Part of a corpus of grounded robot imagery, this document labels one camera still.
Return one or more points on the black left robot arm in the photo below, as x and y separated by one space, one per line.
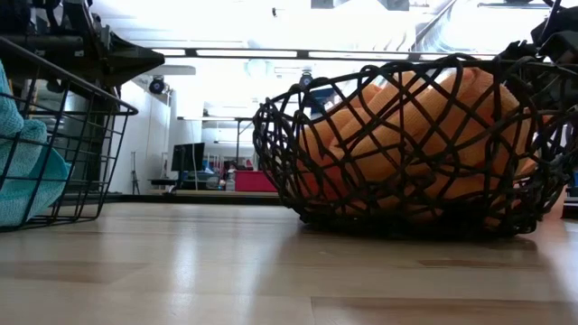
40 43

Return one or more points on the cluttered desk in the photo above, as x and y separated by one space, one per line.
198 182

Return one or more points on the black tripod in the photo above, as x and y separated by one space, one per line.
134 173

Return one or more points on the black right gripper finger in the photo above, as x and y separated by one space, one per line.
542 86

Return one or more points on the red storage box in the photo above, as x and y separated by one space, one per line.
253 180

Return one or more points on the clear plastic bottle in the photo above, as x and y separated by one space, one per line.
230 180

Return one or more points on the black metal frame stand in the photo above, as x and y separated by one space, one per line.
237 140

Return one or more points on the long ceiling light strip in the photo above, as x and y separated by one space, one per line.
246 52

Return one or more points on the dark ceiling panel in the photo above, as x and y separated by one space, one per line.
322 3
394 4

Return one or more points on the ceiling rail fixture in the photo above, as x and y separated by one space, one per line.
515 5

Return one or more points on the blue and black device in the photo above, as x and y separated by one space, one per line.
571 194

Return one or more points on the blue hanging object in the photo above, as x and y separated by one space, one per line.
318 97

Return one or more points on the dark orange microfiber towel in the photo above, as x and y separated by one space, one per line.
316 182

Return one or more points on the dark low platform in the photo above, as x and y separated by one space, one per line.
203 198

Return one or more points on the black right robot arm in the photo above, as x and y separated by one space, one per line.
564 15

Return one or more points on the small black ceiling sprinkler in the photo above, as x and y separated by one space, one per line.
274 11

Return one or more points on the black computer monitor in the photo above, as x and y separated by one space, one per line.
187 156

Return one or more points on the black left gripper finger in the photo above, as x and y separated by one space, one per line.
135 58

